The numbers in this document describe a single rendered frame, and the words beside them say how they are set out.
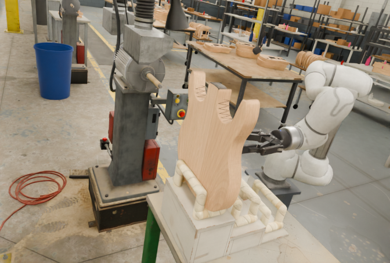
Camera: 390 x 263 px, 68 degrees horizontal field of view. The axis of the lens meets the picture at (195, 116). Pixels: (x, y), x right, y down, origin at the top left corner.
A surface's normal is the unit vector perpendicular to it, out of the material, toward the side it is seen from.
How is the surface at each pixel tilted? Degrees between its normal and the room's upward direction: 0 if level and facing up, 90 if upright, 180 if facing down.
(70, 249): 0
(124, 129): 90
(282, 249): 0
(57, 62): 94
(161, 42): 90
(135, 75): 91
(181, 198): 0
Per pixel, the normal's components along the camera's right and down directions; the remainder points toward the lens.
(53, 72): 0.34, 0.48
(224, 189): -0.88, 0.04
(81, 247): 0.17, -0.90
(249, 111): 0.46, 0.27
